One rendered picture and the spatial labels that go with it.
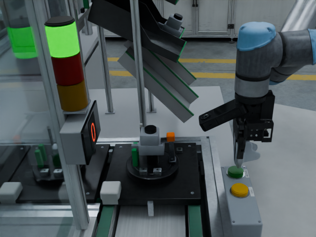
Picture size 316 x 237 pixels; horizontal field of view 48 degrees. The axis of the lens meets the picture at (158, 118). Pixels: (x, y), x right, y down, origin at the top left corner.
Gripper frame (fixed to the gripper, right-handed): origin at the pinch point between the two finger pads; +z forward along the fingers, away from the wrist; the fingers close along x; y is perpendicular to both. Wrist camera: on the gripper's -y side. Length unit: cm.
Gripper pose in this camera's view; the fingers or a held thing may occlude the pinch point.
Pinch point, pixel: (236, 163)
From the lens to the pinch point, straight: 94.3
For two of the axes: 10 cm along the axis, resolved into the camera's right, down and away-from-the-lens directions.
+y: 10.0, -0.2, -0.6
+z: 0.5, 8.7, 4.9
